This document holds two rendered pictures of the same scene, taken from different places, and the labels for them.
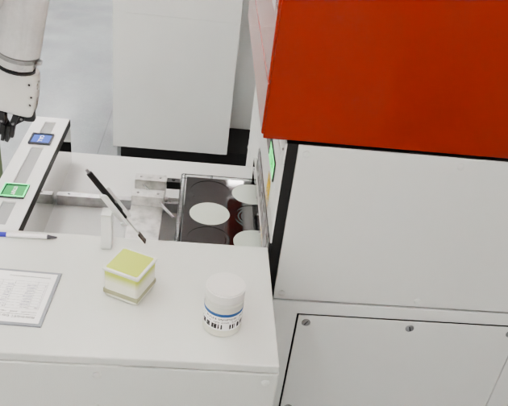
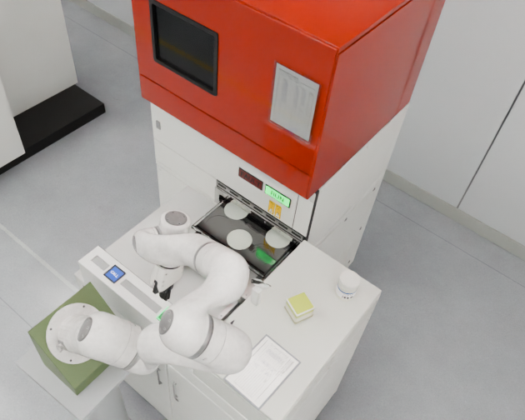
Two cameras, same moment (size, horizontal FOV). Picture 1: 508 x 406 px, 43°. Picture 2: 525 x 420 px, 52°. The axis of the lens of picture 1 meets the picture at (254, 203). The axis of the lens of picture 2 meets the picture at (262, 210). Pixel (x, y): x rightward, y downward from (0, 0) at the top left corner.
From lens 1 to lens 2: 141 cm
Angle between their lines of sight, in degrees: 41
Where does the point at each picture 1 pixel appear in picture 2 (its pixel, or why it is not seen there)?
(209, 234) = (257, 252)
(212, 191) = (219, 224)
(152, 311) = (318, 312)
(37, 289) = (272, 350)
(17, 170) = (143, 304)
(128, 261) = (299, 302)
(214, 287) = (349, 284)
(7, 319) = (287, 372)
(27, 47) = not seen: hidden behind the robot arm
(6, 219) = not seen: hidden behind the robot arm
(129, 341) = (332, 333)
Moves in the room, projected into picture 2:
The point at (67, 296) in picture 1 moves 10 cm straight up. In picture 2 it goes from (284, 340) to (288, 325)
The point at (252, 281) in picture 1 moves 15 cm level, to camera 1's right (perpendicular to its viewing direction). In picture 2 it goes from (324, 262) to (349, 241)
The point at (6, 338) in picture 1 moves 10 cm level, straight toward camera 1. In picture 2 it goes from (299, 379) to (330, 390)
